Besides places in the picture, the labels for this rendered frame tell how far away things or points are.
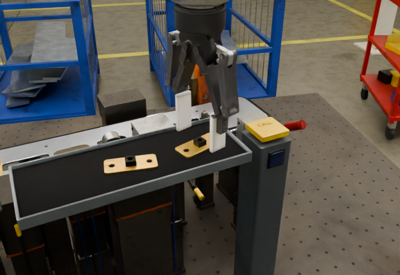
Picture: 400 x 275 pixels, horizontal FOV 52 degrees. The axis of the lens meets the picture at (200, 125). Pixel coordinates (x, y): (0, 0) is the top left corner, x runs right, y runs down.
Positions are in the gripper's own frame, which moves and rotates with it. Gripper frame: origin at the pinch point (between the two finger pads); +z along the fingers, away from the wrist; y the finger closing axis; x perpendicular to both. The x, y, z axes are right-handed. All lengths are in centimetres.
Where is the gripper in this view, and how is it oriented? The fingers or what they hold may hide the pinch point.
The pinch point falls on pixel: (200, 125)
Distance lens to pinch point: 69.5
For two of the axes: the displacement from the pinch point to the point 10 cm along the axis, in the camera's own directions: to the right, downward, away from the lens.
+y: -6.5, -3.8, 6.6
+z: 0.0, 8.7, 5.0
